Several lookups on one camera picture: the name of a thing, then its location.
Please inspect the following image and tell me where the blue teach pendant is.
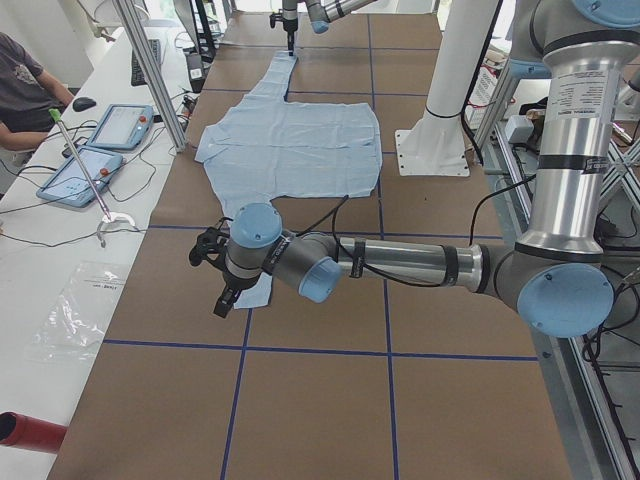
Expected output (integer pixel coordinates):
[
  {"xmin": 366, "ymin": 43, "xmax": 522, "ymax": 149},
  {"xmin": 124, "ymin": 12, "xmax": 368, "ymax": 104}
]
[
  {"xmin": 87, "ymin": 104, "xmax": 154, "ymax": 151},
  {"xmin": 36, "ymin": 146, "xmax": 123, "ymax": 208}
]

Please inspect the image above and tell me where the light blue button shirt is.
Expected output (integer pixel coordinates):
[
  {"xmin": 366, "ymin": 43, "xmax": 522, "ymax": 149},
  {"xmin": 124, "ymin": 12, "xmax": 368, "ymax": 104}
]
[{"xmin": 195, "ymin": 51, "xmax": 382, "ymax": 303}]

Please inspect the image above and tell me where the clear plastic bag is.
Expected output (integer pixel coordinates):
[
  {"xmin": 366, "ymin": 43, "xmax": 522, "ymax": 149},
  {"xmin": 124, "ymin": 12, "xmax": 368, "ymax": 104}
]
[{"xmin": 25, "ymin": 261, "xmax": 130, "ymax": 363}]

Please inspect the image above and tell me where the seated person grey shirt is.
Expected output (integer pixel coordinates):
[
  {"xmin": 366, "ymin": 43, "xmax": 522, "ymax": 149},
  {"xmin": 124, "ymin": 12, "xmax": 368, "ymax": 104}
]
[{"xmin": 1, "ymin": 33, "xmax": 74, "ymax": 151}]

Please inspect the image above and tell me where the stick with green tip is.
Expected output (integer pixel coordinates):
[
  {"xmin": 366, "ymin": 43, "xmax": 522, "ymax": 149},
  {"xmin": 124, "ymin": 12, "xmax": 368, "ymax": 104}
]
[{"xmin": 49, "ymin": 108, "xmax": 137, "ymax": 248}]

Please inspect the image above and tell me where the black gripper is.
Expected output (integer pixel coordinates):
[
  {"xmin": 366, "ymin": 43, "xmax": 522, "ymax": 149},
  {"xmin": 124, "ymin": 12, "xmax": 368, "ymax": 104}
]
[
  {"xmin": 213, "ymin": 259, "xmax": 262, "ymax": 317},
  {"xmin": 282, "ymin": 7, "xmax": 298, "ymax": 54}
]

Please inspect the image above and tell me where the aluminium frame post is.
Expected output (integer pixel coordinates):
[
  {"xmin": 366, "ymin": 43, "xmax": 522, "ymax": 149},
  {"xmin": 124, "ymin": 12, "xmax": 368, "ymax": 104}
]
[{"xmin": 113, "ymin": 0, "xmax": 186, "ymax": 153}]

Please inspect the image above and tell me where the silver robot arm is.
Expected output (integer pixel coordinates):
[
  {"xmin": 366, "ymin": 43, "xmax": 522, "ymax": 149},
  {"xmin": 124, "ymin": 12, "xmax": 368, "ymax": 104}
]
[
  {"xmin": 197, "ymin": 1, "xmax": 639, "ymax": 338},
  {"xmin": 269, "ymin": 0, "xmax": 374, "ymax": 56}
]

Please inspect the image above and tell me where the lower blue teach pendant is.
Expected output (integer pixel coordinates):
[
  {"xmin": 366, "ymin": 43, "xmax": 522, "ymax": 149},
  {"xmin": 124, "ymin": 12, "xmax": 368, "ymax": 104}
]
[{"xmin": 36, "ymin": 146, "xmax": 123, "ymax": 208}]

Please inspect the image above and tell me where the black computer mouse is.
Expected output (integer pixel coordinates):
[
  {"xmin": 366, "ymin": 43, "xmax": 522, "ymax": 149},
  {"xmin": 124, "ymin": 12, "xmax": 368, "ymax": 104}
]
[{"xmin": 71, "ymin": 96, "xmax": 97, "ymax": 112}]

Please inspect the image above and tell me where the black keyboard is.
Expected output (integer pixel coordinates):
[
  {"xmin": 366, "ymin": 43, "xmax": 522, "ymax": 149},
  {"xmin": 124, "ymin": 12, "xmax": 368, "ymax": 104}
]
[{"xmin": 130, "ymin": 38, "xmax": 164, "ymax": 87}]

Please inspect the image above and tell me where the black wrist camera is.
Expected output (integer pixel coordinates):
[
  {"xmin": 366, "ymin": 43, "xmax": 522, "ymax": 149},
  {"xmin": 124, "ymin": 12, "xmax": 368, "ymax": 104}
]
[
  {"xmin": 188, "ymin": 227, "xmax": 230, "ymax": 271},
  {"xmin": 269, "ymin": 13, "xmax": 283, "ymax": 29}
]

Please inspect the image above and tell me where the red cylinder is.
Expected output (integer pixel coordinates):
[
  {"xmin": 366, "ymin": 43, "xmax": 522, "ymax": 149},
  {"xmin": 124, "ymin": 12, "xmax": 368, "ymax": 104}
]
[{"xmin": 1, "ymin": 412, "xmax": 67, "ymax": 454}]

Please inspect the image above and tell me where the upper blue teach pendant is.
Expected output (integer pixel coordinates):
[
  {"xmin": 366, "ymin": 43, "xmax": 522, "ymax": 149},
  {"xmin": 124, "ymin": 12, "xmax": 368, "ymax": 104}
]
[{"xmin": 87, "ymin": 104, "xmax": 154, "ymax": 151}]

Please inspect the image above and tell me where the white camera pedestal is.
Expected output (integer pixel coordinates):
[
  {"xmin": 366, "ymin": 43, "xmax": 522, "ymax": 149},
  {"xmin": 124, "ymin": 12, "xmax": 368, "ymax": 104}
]
[{"xmin": 395, "ymin": 0, "xmax": 501, "ymax": 177}]

